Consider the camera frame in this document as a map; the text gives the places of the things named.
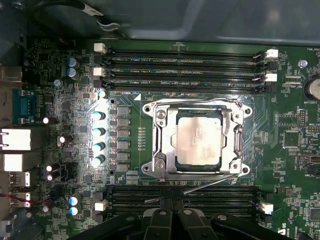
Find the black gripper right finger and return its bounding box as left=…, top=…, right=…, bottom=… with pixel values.
left=173, top=197, right=294, bottom=240

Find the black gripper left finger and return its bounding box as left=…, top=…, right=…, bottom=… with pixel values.
left=67, top=197, right=174, bottom=240

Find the metal locking lever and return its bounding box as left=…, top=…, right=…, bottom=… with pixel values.
left=152, top=97, right=244, bottom=111
left=144, top=173, right=240, bottom=205

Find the silver CPU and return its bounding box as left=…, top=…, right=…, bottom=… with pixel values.
left=174, top=109, right=223, bottom=172

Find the metal socket cover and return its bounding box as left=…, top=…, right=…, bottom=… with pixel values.
left=154, top=106, right=245, bottom=176

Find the CPU socket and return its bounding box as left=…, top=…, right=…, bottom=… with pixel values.
left=141, top=98, right=253, bottom=181

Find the RAM slot with black clips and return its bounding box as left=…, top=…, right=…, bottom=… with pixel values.
left=95, top=211, right=274, bottom=227
left=95, top=186, right=272, bottom=201
left=92, top=79, right=278, bottom=94
left=92, top=54, right=278, bottom=72

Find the grey square inductor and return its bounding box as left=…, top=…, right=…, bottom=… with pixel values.
left=116, top=106, right=132, bottom=116
left=116, top=151, right=132, bottom=161
left=116, top=162, right=132, bottom=173
left=116, top=128, right=132, bottom=139
left=116, top=139, right=132, bottom=150
left=116, top=117, right=132, bottom=128

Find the blue marked capacitor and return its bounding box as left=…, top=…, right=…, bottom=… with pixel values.
left=68, top=205, right=81, bottom=217
left=66, top=67, right=81, bottom=80
left=66, top=57, right=81, bottom=70
left=68, top=196, right=82, bottom=207

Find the green motherboard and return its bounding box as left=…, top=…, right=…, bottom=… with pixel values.
left=0, top=37, right=320, bottom=240

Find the internal USB connector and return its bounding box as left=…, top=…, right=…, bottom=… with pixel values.
left=298, top=153, right=320, bottom=166

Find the large silver port block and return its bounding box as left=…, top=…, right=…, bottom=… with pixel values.
left=0, top=128, right=33, bottom=152

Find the blue serial port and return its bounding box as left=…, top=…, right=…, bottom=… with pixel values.
left=11, top=88, right=35, bottom=125

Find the silver coin battery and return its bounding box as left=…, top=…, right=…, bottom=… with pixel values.
left=306, top=75, right=320, bottom=101

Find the grey audio port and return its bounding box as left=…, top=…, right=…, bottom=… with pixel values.
left=0, top=65, right=24, bottom=84

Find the black case fan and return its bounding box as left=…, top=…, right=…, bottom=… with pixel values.
left=24, top=0, right=108, bottom=38

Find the white cable tag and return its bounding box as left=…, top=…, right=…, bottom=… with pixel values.
left=81, top=3, right=104, bottom=17

